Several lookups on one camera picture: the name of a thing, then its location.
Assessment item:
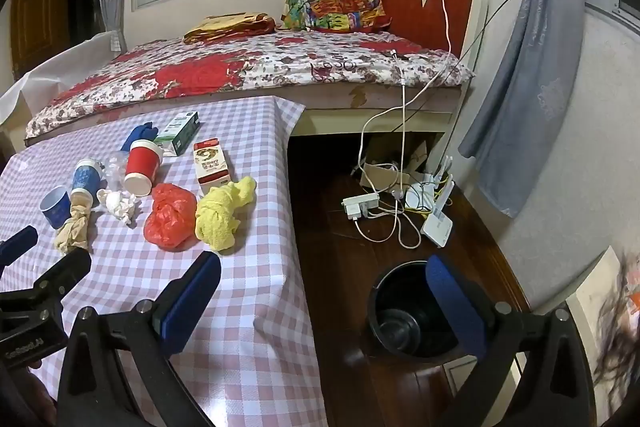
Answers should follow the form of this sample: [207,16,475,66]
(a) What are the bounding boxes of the white router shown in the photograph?
[420,179,455,248]

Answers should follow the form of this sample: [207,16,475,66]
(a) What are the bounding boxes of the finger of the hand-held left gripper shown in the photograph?
[0,226,39,268]
[29,248,93,316]

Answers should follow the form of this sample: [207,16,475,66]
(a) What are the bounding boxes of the pink checkered tablecloth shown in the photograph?
[0,95,331,427]

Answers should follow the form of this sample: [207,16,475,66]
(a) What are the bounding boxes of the brown cardboard box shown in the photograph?
[360,162,416,192]

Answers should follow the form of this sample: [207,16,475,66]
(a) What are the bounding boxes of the white network box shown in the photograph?
[406,172,437,208]

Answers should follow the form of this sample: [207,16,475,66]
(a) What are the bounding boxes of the long white hanging cable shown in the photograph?
[357,0,463,250]

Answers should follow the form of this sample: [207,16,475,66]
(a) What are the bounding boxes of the folded yellow red blanket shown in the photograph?
[182,13,277,45]

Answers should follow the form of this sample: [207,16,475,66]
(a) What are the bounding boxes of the blue patterned paper cup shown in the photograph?
[69,158,105,210]

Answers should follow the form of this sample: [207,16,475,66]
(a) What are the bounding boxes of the red paper cup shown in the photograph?
[124,139,165,198]

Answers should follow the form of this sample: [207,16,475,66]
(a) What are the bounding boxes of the red white milk carton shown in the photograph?
[193,140,232,196]

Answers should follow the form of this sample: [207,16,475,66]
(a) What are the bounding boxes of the yellow cloth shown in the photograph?
[195,177,257,253]

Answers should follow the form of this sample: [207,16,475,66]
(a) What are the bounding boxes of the clear plastic bottle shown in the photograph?
[100,152,132,188]

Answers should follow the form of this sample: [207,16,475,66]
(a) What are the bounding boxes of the white power strip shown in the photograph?
[342,194,381,220]

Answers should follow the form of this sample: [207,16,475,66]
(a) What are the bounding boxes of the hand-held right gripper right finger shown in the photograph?
[425,254,593,427]

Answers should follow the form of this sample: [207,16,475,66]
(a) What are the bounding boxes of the red plastic bag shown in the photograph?
[144,183,198,250]

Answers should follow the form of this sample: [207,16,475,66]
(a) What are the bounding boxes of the black cable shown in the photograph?
[410,0,526,118]

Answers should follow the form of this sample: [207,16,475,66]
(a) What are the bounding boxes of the white charging cable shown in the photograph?
[392,51,407,200]

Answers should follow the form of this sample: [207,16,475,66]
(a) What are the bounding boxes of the brown wooden door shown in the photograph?
[10,0,68,80]

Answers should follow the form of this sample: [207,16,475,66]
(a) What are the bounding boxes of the white plastic sheet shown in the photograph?
[0,32,123,128]

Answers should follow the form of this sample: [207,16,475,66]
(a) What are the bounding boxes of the black plastic bucket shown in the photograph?
[367,260,463,358]

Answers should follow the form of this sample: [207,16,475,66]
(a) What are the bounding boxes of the white tissue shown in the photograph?
[96,188,140,226]

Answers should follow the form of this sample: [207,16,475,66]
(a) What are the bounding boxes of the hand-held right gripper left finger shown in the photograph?
[56,251,222,427]

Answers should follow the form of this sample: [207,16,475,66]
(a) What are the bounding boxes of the large grey patterned curtain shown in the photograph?
[459,0,586,218]

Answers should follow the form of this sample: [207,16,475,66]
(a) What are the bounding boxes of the yellow cable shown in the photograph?
[405,192,446,214]

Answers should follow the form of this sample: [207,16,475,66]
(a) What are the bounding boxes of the red floral bedspread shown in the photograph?
[24,29,476,145]

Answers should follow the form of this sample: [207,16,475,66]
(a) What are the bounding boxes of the colourful patterned pillow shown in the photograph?
[281,0,392,32]

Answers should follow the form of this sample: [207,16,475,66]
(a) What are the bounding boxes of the green white cardboard box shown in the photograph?
[154,111,201,156]

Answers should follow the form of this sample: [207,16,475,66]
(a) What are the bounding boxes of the small blue paper cup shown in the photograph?
[39,185,71,229]

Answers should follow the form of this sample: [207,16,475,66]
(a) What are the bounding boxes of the beige paper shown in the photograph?
[54,203,96,256]

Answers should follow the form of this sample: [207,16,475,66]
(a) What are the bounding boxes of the dark blurred cords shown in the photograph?
[597,252,640,413]

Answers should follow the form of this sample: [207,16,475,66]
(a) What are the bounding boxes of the blue glove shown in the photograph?
[120,122,158,154]

